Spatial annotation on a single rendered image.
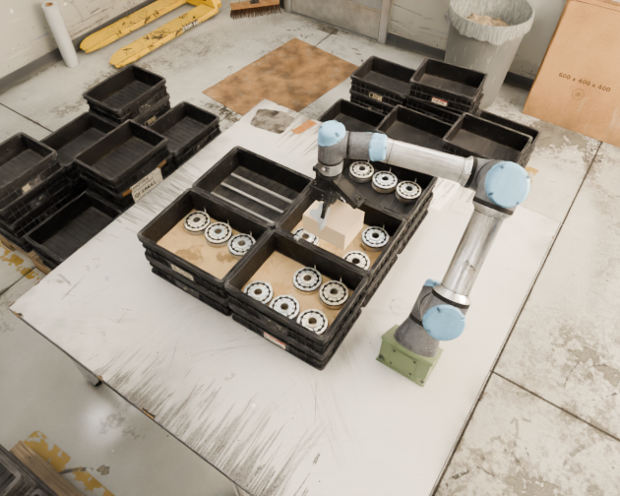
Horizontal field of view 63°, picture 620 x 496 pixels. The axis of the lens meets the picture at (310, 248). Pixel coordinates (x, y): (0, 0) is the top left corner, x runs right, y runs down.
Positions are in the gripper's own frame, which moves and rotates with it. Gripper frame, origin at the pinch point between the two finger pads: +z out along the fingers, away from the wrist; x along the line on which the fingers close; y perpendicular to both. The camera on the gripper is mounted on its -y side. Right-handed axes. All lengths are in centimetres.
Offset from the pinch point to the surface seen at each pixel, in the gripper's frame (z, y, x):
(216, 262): 26, 37, 22
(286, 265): 26.6, 14.0, 8.3
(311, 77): 108, 147, -207
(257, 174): 26, 53, -24
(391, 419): 40, -44, 33
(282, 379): 40, -7, 41
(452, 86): 60, 26, -183
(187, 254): 26, 48, 25
